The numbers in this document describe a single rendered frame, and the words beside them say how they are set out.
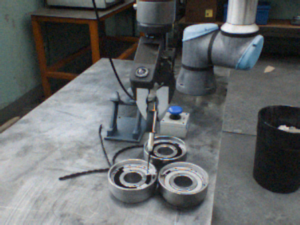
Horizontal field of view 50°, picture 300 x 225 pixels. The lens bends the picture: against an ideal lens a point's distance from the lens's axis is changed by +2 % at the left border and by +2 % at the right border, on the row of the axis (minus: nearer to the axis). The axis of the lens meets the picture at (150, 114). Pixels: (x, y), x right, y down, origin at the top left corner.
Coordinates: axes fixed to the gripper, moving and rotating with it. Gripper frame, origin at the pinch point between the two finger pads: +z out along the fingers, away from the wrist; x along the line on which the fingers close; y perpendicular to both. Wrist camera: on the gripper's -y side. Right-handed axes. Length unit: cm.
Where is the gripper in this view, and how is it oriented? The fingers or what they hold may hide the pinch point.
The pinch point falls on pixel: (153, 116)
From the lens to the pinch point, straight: 70.4
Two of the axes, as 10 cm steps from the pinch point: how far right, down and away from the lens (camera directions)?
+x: -9.8, -1.0, 1.8
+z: 0.0, 8.9, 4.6
